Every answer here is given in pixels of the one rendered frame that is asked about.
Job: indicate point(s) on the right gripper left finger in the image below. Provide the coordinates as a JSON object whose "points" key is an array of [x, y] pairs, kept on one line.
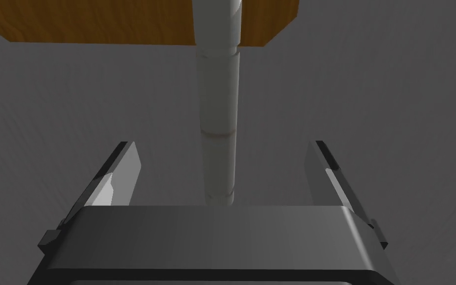
{"points": [[119, 182]]}

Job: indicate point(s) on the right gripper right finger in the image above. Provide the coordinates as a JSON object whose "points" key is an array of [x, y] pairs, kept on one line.
{"points": [[331, 182]]}

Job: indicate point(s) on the pale grey table leg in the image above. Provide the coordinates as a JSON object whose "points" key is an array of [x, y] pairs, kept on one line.
{"points": [[218, 103]]}

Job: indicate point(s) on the brown wooden table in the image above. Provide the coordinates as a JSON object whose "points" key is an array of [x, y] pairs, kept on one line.
{"points": [[93, 19]]}

